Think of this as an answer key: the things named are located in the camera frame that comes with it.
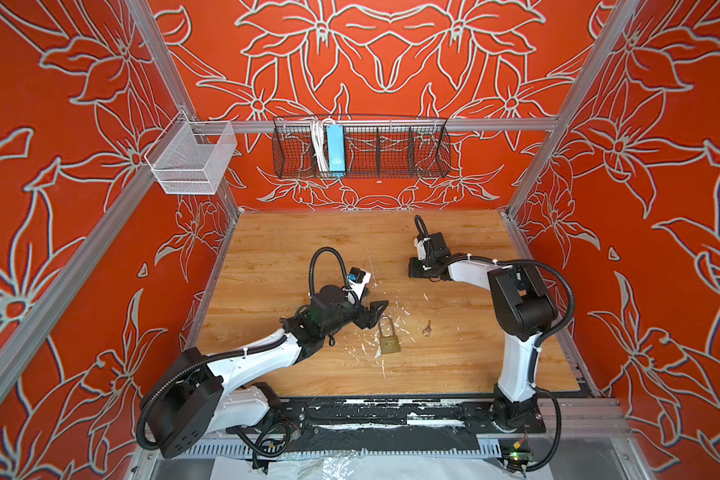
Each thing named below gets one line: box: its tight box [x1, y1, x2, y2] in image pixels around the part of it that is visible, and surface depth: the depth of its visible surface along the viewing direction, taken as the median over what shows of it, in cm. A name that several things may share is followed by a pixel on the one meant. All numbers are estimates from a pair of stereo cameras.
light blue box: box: [327, 124, 345, 173], surface depth 91 cm
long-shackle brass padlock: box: [378, 315, 401, 354], surface depth 88 cm
